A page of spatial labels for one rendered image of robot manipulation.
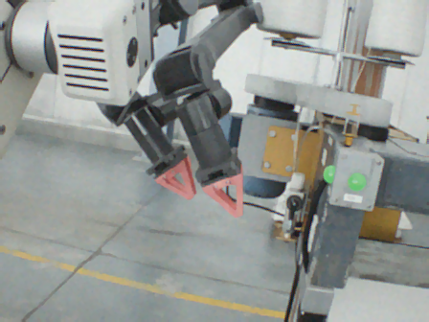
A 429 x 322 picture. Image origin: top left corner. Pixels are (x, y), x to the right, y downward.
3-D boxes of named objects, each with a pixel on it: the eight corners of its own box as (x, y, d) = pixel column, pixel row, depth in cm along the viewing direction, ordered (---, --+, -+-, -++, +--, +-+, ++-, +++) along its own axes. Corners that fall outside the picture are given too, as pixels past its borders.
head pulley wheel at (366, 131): (348, 135, 83) (350, 123, 82) (342, 129, 91) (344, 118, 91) (392, 143, 82) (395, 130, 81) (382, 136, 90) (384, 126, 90)
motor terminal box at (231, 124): (222, 158, 115) (229, 115, 113) (212, 149, 125) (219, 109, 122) (252, 160, 118) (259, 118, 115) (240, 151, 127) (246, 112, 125)
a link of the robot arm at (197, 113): (166, 104, 67) (196, 92, 65) (184, 96, 73) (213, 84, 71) (183, 145, 69) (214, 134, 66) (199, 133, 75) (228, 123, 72)
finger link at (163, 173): (210, 183, 91) (183, 147, 90) (203, 193, 84) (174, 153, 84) (184, 199, 93) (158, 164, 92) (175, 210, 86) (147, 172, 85)
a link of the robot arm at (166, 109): (99, 110, 89) (113, 82, 84) (133, 93, 98) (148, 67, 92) (136, 150, 88) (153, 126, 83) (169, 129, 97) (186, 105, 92)
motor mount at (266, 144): (233, 174, 115) (242, 113, 111) (236, 169, 121) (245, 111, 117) (339, 193, 111) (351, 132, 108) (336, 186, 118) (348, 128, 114)
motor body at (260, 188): (230, 195, 120) (244, 105, 115) (237, 181, 135) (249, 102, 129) (284, 204, 118) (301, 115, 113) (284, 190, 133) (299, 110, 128)
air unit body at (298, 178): (278, 240, 98) (291, 174, 94) (279, 233, 102) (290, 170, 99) (297, 243, 97) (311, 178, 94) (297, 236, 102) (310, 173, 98)
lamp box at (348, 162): (328, 204, 70) (339, 150, 68) (326, 196, 74) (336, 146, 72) (372, 211, 69) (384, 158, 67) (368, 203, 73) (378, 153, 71)
